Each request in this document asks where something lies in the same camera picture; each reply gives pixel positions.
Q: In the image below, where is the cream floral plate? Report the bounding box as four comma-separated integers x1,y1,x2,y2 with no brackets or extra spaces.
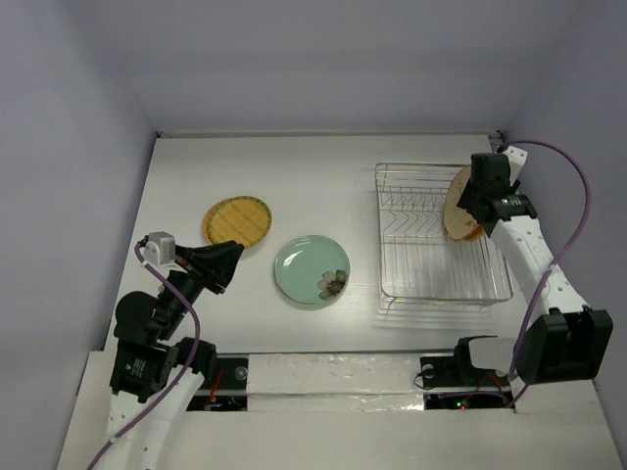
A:
443,165,479,241

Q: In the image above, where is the yellow-green woven plate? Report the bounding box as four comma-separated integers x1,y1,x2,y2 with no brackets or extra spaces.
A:
224,196,272,248

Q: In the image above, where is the teal floral plate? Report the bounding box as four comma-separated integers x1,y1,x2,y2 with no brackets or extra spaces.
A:
273,235,351,307

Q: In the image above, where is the metal wire dish rack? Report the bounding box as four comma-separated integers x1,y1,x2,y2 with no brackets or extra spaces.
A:
374,163,513,306

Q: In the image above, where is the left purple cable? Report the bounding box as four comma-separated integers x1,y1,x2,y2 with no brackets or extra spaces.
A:
85,242,201,470

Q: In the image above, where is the white foam strip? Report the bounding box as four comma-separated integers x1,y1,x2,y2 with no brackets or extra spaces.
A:
246,353,424,413

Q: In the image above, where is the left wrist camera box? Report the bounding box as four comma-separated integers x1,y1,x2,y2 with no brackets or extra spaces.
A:
139,231,175,266

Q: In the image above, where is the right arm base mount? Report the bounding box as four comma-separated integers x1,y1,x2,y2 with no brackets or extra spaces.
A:
413,336,513,410

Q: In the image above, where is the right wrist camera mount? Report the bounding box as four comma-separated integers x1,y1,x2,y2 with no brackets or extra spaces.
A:
502,146,528,185

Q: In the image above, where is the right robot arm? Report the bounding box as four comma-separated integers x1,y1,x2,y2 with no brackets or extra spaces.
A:
457,147,613,385

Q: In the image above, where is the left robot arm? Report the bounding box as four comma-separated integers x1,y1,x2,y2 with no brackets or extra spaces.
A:
88,232,244,469

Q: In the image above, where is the orange wicker plate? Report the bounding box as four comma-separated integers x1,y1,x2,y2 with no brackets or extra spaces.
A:
462,224,486,242
202,199,230,245

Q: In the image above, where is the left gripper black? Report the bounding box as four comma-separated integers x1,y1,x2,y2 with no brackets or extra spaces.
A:
158,238,245,336

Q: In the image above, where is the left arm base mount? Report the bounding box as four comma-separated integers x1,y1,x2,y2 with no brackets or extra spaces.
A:
186,354,249,412

